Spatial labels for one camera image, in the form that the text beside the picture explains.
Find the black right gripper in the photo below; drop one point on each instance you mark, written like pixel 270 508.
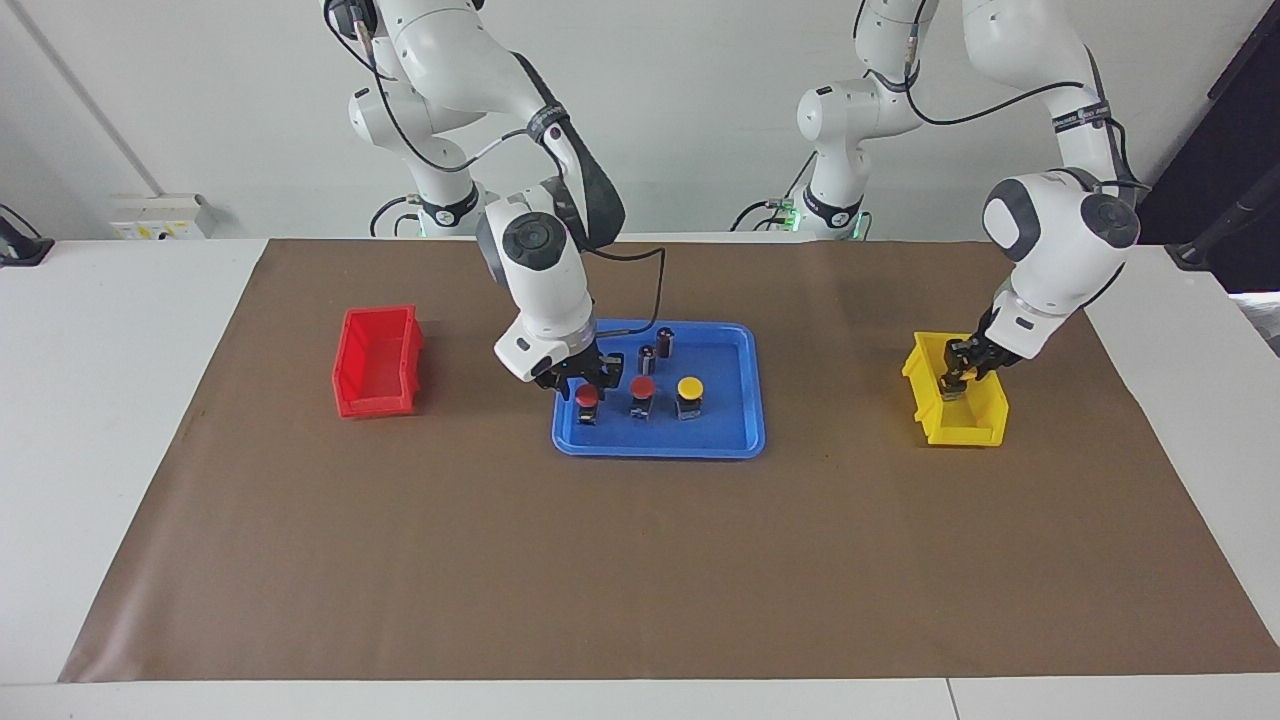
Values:
pixel 580 360

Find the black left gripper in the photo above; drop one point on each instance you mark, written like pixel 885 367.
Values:
pixel 995 352

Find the red push button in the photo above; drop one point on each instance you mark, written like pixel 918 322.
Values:
pixel 641 387
pixel 587 396

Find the yellow push button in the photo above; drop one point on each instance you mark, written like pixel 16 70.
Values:
pixel 690 387

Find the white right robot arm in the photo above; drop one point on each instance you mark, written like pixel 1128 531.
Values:
pixel 545 290

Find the blue plastic tray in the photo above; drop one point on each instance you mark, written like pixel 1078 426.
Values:
pixel 725 430

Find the yellow plastic bin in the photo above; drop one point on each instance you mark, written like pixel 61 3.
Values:
pixel 975 420

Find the black cylinder capacitor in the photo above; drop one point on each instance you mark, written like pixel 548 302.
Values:
pixel 647 360
pixel 665 342

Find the brown paper mat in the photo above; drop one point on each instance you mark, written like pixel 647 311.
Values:
pixel 640 560

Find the red plastic bin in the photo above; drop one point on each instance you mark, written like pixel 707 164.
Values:
pixel 375 365

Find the black backdrop panel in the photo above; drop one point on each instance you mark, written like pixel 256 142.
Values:
pixel 1230 120

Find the black camera stand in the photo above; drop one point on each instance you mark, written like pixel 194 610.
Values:
pixel 1225 235

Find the white wall socket box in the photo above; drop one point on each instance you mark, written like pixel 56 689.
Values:
pixel 160 215

